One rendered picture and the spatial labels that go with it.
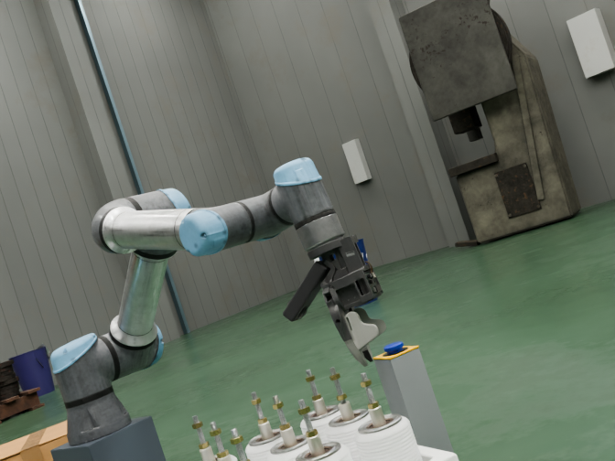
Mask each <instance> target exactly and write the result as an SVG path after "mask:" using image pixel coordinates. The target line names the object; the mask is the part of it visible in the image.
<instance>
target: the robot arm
mask: <svg viewBox="0 0 615 461"><path fill-rule="evenodd" d="M274 179H275V187H274V188H272V189H271V190H269V191H268V192H266V193H265V194H263V195H261V196H258V197H254V198H248V199H244V200H240V201H236V202H233V203H229V204H225V205H221V206H218V207H213V208H198V209H192V208H191V206H190V204H189V202H188V201H187V199H186V198H185V196H184V195H183V194H182V193H180V192H179V191H178V190H176V189H174V188H168V189H158V190H157V191H153V192H149V193H145V194H141V195H136V196H132V197H128V198H119V199H117V200H114V201H111V202H109V203H107V204H105V205H104V206H103V207H101V208H100V209H99V210H98V211H97V213H96V214H95V216H94V218H93V220H92V237H93V239H94V241H95V242H96V244H97V245H98V246H99V247H100V248H101V249H102V250H104V251H106V252H109V253H121V254H125V253H131V256H130V261H129V265H128V270H127V275H126V279H125V284H124V293H123V298H122V303H121V307H120V312H119V316H116V317H115V318H114V319H113V321H112V323H111V325H110V330H109V333H107V334H105V335H102V336H99V337H97V336H96V335H95V334H94V333H91V334H88V335H86V336H83V337H81V338H78V339H75V340H73V341H71V342H70V343H68V344H66V345H64V346H62V347H60V348H58V349H56V350H55V351H54V352H53V353H52V354H51V356H50V360H51V364H52V368H53V373H54V374H55V376H56V380H57V383H58V385H59V390H60V393H61V396H62V399H63V401H64V404H65V407H66V410H67V438H68V441H69V444H70V445H71V446H73V445H82V444H85V443H88V442H90V441H93V440H96V439H99V438H102V437H104V436H106V435H108V434H112V433H114V432H116V431H118V430H120V429H122V428H124V427H126V426H127V425H128V424H130V423H131V422H132V421H131V417H130V414H129V412H128V411H127V410H126V409H125V408H124V406H123V405H122V403H121V402H120V401H119V399H118V398H117V397H116V395H115V394H114V391H113V386H112V384H111V382H112V381H116V380H118V379H121V378H122V377H125V376H127V375H130V374H132V373H135V372H137V371H139V370H145V369H147V368H149V367H150V366H152V365H154V364H156V363H157V362H158V361H159V360H160V358H161V356H162V354H163V349H164V342H162V339H163V337H162V334H161V331H160V329H159V328H158V326H157V325H156V323H155V322H154V320H155V315H156V309H157V304H158V300H159V297H160V293H161V288H162V284H163V281H164V277H165V272H166V269H167V262H168V259H169V258H171V257H172V256H174V255H175V254H176V252H177V250H180V251H187V252H190V253H191V254H192V255H194V256H203V255H212V254H215V253H217V252H219V251H222V250H226V249H229V248H231V247H235V246H238V245H241V244H245V243H247V242H250V241H266V240H269V239H272V238H274V237H275V236H277V235H278V234H279V233H281V232H282V231H284V230H286V229H288V228H289V227H291V226H293V225H294V226H295V228H296V231H297V235H298V237H299V239H300V241H301V243H302V245H303V247H304V250H305V251H306V252H307V251H309V252H308V253H307V255H308V257H309V259H310V260H314V259H317V258H318V257H321V258H322V261H315V263H314V264H313V266H312V267H311V269H310V270H309V272H308V274H307V276H306V277H305V279H304V280H303V282H302V283H301V285H300V286H299V287H298V289H297V291H296V292H295V294H294V296H293V297H292V299H291V300H289V302H288V303H287V306H286V309H285V310H284V312H283V316H284V317H286V318H287V319H288V320H289V321H291V322H293V321H296V320H298V319H301V318H302V317H303V316H304V315H305V314H306V313H307V311H308V308H309V306H310V305H311V303H312V302H313V300H314V299H315V297H316V295H317V294H318V292H319V290H320V289H321V288H323V290H322V294H323V296H324V299H325V302H326V305H327V307H328V309H329V312H330V315H331V317H332V320H333V322H334V325H335V327H336V329H338V331H339V333H340V336H341V338H342V340H343V341H344V342H345V344H346V346H347V348H348V349H349V351H350V352H351V354H352V356H353V357H354V358H355V359H356V360H358V361H359V362H360V363H361V365H362V366H363V367H366V366H368V363H367V361H366V360H369V361H370V362H372V361H373V357H372V352H371V348H370V345H369V343H371V342H372V341H373V340H374V339H376V338H377V337H378V336H380V335H381V334H382V333H383V332H384V331H385V329H386V325H385V323H384V321H383V320H381V319H372V318H369V316H368V314H367V313H366V311H365V310H364V309H363V308H361V307H358V306H362V305H364V304H367V303H368V302H369V301H372V300H373V299H374V298H376V297H378V296H380V295H382V293H383V289H382V288H381V285H380V283H379V281H378V279H377V276H376V274H375V272H374V270H373V268H372V266H371V264H370V263H369V262H365V261H364V260H363V257H362V255H361V251H360V249H359V247H358V245H357V242H359V241H358V239H357V237H356V235H353V236H348V237H346V238H343V237H342V236H343V235H344V233H345V232H344V230H343V228H342V226H341V224H340V220H339V218H338V216H337V213H336V211H335V209H334V208H333V206H332V203H331V201H330V199H329V195H328V193H327V190H326V189H325V187H324V184H323V182H322V180H321V179H322V177H321V176H320V175H319V173H318V171H317V169H316V167H315V165H314V163H313V161H312V160H311V159H309V158H306V157H304V158H299V159H296V160H293V161H291V162H288V163H286V164H284V165H282V166H280V167H279V168H278V169H277V170H276V171H275V172H274ZM334 254H335V256H336V259H334V257H333V255H334ZM366 263H367V264H366ZM355 306H356V307H357V308H355ZM345 314H346V315H345Z"/></svg>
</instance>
